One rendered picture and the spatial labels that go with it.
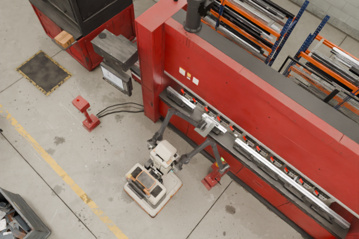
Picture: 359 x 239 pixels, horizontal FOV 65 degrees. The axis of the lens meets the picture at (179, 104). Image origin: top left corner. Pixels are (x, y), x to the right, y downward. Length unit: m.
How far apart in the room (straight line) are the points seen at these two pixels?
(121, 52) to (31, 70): 2.93
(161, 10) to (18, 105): 3.37
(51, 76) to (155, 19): 3.10
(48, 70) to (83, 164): 1.98
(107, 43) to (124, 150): 2.04
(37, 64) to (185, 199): 3.68
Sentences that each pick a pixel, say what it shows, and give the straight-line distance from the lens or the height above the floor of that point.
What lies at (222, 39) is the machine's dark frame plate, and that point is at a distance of 3.01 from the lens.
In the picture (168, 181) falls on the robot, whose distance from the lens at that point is 4.34.
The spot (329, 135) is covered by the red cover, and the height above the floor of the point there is 2.30.
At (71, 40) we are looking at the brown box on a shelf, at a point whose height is 1.04.
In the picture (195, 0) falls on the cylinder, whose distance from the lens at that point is 2.72.
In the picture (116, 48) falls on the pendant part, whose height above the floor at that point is 1.95.
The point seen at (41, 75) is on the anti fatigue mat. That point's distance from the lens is 5.82.
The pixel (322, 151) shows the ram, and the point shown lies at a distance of 3.07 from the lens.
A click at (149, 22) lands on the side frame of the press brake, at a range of 3.08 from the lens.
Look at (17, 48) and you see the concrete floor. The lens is 6.40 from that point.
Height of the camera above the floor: 4.52
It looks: 62 degrees down
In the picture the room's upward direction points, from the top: 8 degrees clockwise
